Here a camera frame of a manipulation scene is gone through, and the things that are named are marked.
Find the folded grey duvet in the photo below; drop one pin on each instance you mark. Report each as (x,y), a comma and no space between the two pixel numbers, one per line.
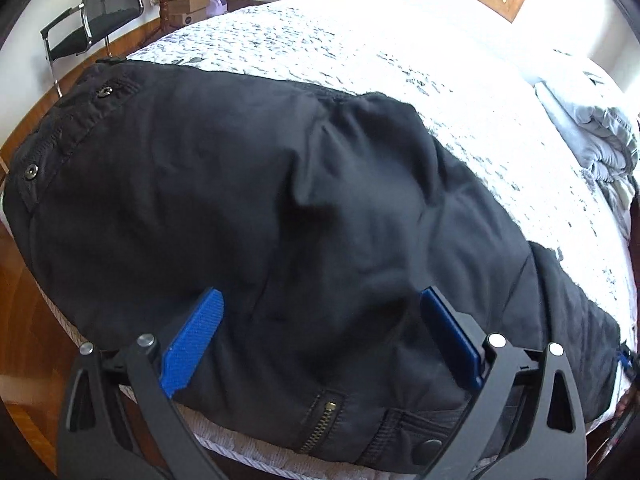
(590,125)

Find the black pants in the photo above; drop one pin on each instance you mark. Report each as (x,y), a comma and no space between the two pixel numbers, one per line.
(250,210)

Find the purple plastic item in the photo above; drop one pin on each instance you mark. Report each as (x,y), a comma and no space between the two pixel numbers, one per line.
(218,5)

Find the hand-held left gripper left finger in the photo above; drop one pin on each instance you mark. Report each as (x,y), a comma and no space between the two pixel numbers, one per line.
(192,342)

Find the large cardboard box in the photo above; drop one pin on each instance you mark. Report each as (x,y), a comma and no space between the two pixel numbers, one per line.
(187,12)

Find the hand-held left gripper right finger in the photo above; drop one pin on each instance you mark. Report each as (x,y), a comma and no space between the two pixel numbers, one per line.
(452,342)

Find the grey quilted leaf-print bedspread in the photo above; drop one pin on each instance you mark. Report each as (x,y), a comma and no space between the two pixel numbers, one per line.
(400,60)

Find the wooden coat stand post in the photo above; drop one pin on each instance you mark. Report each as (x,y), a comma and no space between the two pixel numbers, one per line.
(164,10)

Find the black mesh chrome chair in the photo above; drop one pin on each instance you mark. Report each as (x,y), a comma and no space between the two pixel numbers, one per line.
(107,10)

